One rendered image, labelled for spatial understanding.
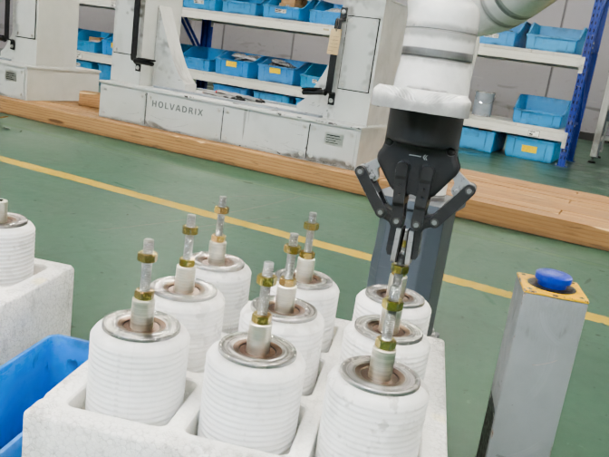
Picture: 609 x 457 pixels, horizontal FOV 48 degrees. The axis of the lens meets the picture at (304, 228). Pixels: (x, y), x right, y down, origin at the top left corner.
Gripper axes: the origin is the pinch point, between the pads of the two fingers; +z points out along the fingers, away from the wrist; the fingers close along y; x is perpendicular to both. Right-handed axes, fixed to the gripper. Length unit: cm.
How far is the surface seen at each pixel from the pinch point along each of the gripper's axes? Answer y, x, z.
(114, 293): 63, -48, 35
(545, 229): -27, -194, 33
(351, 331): 3.7, 2.2, 10.1
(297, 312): 10.2, 1.1, 9.9
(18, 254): 52, -4, 13
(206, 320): 19.4, 5.1, 11.7
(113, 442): 19.9, 22.0, 17.8
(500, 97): 15, -852, 2
